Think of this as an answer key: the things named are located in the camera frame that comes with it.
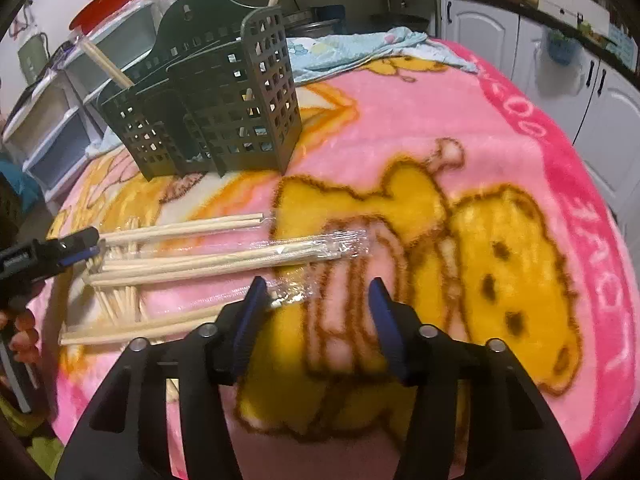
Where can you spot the light blue printed cloth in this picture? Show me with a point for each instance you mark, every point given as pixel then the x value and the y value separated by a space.
pixel 350 55

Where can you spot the green jug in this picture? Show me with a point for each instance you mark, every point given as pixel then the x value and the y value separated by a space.
pixel 32 57

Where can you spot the person's left hand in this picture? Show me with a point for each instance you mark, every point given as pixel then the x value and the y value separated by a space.
pixel 22 332

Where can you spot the plastic-wrapped wooden chopstick pair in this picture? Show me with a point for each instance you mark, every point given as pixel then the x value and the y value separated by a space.
pixel 175 272
pixel 150 327
pixel 250 252

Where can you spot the teal cloth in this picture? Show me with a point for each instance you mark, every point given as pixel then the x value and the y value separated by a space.
pixel 17 185

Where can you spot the white kitchen cabinet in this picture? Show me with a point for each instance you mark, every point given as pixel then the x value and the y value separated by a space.
pixel 480 25

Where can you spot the pink cartoon bear blanket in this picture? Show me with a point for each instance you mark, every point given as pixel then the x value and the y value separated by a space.
pixel 500 160

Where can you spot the red plastic basin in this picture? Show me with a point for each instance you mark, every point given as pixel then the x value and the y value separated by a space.
pixel 107 2

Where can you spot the dark green perforated utensil holder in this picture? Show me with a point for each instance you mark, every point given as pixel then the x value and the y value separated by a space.
pixel 260 110

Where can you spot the blue hanging basket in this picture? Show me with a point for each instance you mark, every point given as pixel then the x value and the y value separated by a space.
pixel 564 47

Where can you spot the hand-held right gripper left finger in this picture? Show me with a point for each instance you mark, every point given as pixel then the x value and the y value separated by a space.
pixel 257 305

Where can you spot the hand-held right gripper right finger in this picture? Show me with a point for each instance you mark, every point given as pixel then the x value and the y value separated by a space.
pixel 382 315

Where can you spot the white plastic drawer unit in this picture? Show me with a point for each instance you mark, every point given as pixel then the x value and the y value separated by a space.
pixel 50 125

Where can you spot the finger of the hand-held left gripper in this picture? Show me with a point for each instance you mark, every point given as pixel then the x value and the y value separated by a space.
pixel 82 256
pixel 75 237

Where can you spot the steel cooking pot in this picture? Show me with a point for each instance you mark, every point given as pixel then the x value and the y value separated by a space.
pixel 320 27

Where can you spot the loose chopsticks under wrapped pairs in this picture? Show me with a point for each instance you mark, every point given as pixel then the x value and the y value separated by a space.
pixel 120 305

